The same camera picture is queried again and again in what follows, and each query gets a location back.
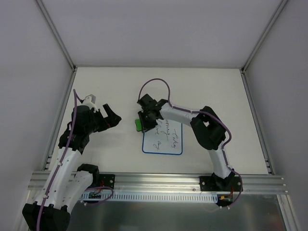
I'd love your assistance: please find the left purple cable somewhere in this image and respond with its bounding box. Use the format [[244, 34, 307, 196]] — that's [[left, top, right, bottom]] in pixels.
[[36, 89, 85, 231]]

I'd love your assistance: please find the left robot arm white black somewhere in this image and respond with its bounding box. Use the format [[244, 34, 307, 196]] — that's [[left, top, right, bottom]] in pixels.
[[22, 102, 121, 231]]

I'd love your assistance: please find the left aluminium frame post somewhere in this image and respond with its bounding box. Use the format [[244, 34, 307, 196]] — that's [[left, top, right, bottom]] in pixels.
[[34, 0, 76, 71]]

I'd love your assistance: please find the white slotted cable duct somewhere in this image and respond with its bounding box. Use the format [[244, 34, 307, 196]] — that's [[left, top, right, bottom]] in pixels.
[[79, 191, 218, 204]]

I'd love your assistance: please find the blue framed whiteboard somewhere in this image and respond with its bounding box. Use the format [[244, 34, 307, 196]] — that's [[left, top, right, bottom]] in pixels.
[[142, 119, 183, 155]]

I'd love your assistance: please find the aluminium mounting rail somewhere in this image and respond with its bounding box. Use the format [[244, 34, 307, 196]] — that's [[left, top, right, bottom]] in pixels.
[[27, 171, 288, 193]]

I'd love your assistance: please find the green whiteboard eraser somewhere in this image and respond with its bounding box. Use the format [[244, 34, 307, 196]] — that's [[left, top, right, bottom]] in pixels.
[[135, 119, 142, 132]]

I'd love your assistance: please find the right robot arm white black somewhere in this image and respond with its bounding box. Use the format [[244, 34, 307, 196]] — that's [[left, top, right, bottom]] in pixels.
[[137, 94, 243, 193]]

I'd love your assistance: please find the right aluminium frame post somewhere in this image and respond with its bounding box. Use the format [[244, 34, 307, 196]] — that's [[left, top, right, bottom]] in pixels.
[[241, 0, 289, 73]]

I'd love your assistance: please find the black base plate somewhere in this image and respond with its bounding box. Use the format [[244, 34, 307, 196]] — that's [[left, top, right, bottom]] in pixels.
[[199, 176, 242, 192], [97, 174, 116, 189]]

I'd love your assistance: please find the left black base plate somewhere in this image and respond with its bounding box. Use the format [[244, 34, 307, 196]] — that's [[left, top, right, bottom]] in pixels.
[[97, 174, 116, 189]]

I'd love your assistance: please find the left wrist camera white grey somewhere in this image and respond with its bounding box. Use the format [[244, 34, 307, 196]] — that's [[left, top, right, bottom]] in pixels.
[[82, 94, 99, 113]]

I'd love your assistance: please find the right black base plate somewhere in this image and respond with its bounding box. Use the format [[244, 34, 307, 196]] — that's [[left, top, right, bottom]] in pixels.
[[199, 176, 242, 192]]

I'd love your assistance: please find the aluminium frame post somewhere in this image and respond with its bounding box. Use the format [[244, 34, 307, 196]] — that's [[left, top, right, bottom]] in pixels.
[[34, 0, 76, 71], [241, 0, 289, 73]]

